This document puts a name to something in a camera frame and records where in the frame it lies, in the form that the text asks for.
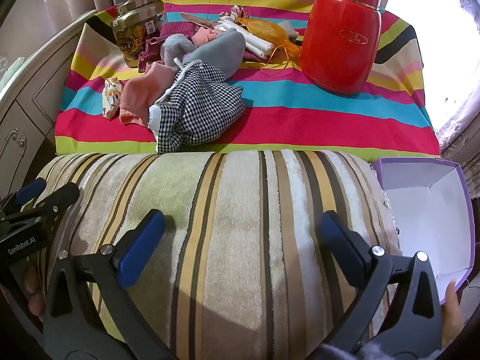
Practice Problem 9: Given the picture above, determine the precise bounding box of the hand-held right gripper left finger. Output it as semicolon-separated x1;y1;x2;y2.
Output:
43;209;177;360

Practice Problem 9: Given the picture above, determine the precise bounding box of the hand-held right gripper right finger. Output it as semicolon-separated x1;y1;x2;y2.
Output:
307;211;443;360

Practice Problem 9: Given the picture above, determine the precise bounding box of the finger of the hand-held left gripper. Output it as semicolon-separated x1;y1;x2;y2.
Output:
0;177;47;214
0;182;81;229

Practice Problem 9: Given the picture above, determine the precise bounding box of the purple cardboard box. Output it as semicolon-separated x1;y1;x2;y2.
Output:
371;157;475;304

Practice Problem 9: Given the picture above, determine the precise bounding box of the small floral cloth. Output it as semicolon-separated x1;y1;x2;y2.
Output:
102;77;124;121

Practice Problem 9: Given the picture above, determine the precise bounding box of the salmon pink cloth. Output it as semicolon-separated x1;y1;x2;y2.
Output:
119;62;177;127

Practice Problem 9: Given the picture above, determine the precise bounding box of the black white houndstooth cloth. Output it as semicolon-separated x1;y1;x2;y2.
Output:
148;59;246;154

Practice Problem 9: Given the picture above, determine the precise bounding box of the smooth blue-grey cloth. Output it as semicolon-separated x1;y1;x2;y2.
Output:
183;30;247;82

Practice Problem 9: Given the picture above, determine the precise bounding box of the white plastic packet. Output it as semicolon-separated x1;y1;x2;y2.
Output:
219;20;271;60

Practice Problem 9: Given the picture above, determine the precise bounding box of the orange mesh bag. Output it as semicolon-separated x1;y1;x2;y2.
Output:
238;17;302;77

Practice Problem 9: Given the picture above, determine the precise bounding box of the person's left hand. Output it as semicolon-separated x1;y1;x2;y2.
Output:
20;264;46;321

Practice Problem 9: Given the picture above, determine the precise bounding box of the person's right hand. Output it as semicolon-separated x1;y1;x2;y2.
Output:
440;279;464;346

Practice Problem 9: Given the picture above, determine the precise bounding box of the beige striped plush blanket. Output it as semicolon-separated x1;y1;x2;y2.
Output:
22;149;404;360

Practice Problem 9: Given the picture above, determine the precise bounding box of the grey fluffy sleeve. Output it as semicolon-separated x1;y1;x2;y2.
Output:
319;339;383;360

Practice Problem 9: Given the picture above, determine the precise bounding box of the colourful striped tablecloth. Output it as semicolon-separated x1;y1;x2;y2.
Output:
54;0;441;158

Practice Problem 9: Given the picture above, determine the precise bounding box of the patterned lace curtain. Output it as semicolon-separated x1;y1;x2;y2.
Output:
431;0;480;154

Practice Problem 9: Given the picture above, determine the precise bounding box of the maroon knit cloth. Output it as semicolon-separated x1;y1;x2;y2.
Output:
137;22;196;74

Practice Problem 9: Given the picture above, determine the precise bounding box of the glass jar with gold lid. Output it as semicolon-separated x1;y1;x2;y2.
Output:
110;0;167;69

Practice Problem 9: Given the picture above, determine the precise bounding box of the red thermos flask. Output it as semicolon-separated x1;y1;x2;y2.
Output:
299;0;383;95

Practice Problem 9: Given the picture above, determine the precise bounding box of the small white folded item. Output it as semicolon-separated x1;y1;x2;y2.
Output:
279;20;301;41

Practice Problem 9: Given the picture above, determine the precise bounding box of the floral scrunchie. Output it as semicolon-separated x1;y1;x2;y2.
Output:
219;4;250;23

